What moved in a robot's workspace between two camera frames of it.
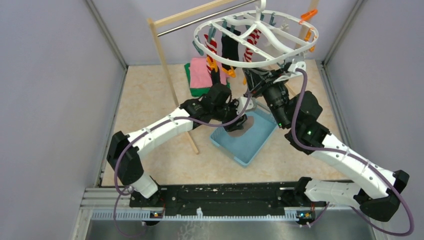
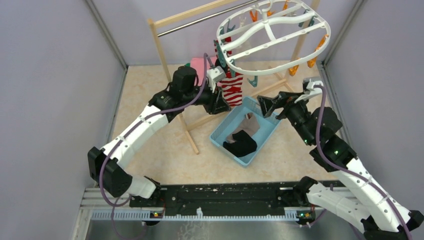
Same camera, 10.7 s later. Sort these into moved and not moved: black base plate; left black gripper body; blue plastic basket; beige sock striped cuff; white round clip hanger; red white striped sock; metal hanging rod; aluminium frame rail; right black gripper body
Moved: red white striped sock; beige sock striped cuff; left black gripper body; right black gripper body; white round clip hanger
Not moved: black base plate; aluminium frame rail; blue plastic basket; metal hanging rod
